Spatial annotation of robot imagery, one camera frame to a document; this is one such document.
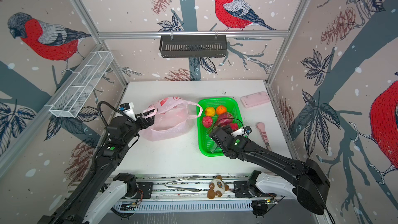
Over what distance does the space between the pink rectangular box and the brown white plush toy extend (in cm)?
52

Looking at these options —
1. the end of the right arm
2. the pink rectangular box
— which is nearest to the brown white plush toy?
the end of the right arm

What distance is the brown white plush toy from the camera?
0.73 m

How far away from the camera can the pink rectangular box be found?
1077mm

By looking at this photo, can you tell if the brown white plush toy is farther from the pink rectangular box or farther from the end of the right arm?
the pink rectangular box
